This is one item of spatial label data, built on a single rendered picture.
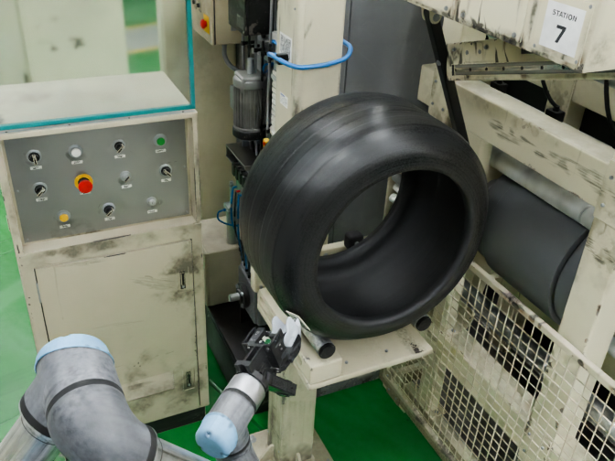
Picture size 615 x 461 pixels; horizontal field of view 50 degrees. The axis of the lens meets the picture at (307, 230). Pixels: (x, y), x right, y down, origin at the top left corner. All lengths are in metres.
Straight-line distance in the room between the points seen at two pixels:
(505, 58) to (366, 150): 0.44
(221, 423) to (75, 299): 1.01
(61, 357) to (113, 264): 1.04
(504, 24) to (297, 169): 0.50
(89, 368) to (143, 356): 1.30
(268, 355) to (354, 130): 0.49
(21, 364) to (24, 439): 1.92
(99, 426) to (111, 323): 1.25
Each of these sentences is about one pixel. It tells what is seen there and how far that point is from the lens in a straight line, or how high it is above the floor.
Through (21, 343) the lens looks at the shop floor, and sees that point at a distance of 3.18.
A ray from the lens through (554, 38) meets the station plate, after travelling 1.31.
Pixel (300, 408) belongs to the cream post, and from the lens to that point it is 2.32.
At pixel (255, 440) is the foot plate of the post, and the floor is 0.02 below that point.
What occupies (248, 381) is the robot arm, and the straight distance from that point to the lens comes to 1.31.
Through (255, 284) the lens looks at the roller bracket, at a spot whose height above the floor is 0.88.
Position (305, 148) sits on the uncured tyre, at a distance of 1.40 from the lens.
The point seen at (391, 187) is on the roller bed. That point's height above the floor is 1.03.
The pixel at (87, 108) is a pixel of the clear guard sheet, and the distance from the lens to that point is 1.92.
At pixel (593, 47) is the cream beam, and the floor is 1.68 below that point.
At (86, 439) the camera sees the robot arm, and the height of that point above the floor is 1.23.
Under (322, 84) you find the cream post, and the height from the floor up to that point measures 1.43.
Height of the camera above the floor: 1.98
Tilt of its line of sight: 31 degrees down
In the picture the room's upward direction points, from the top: 3 degrees clockwise
